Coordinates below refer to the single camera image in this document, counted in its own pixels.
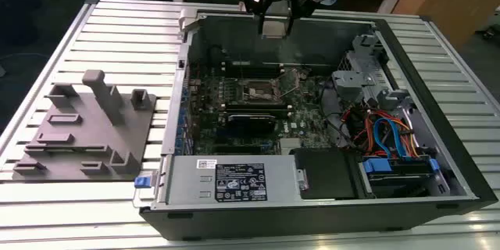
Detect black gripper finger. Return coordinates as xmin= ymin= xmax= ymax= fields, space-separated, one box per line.
xmin=238 ymin=0 xmax=275 ymax=35
xmin=286 ymin=0 xmax=314 ymax=33

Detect silver CPU chip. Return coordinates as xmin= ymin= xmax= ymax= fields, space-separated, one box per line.
xmin=261 ymin=16 xmax=289 ymax=39

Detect CPU socket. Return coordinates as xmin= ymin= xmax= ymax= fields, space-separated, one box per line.
xmin=239 ymin=79 xmax=283 ymax=104

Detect black expansion slot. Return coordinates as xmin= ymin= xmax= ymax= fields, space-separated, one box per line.
xmin=213 ymin=143 xmax=274 ymax=155

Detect black plastic bay cover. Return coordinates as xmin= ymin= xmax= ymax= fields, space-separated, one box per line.
xmin=290 ymin=148 xmax=366 ymax=201

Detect grey metal drive cage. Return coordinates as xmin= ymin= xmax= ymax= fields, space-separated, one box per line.
xmin=330 ymin=35 xmax=417 ymax=115

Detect green motherboard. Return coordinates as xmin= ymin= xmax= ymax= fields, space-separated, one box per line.
xmin=186 ymin=65 xmax=339 ymax=157

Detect black graphics card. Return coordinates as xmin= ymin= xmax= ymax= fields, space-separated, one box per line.
xmin=225 ymin=113 xmax=277 ymax=137

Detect silver chipset heat sink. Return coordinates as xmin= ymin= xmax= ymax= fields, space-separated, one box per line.
xmin=278 ymin=137 xmax=302 ymax=149

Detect white wheeled stand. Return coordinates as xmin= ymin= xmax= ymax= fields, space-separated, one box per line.
xmin=482 ymin=9 xmax=500 ymax=40

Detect hard disk blue carrier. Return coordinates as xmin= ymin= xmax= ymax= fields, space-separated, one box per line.
xmin=361 ymin=157 xmax=438 ymax=187

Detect grey parts rack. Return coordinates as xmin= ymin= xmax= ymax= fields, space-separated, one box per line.
xmin=10 ymin=69 xmax=157 ymax=181

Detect grey power supply unit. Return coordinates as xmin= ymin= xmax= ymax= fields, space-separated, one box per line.
xmin=153 ymin=155 xmax=305 ymax=206

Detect blue case latch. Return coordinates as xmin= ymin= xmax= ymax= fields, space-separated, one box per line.
xmin=133 ymin=176 xmax=151 ymax=190

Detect black open PC case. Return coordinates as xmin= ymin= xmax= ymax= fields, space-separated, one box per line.
xmin=131 ymin=8 xmax=498 ymax=242

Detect grey case release handle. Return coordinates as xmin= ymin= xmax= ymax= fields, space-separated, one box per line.
xmin=177 ymin=9 xmax=201 ymax=40

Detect black wire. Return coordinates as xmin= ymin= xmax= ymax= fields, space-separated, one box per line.
xmin=317 ymin=81 xmax=354 ymax=149

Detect red power wire bundle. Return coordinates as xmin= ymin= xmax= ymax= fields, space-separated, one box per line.
xmin=349 ymin=108 xmax=378 ymax=156

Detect blue data wire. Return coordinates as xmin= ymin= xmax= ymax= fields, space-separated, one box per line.
xmin=371 ymin=117 xmax=410 ymax=162

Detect orange power wire bundle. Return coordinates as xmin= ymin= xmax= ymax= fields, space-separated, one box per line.
xmin=366 ymin=109 xmax=425 ymax=159

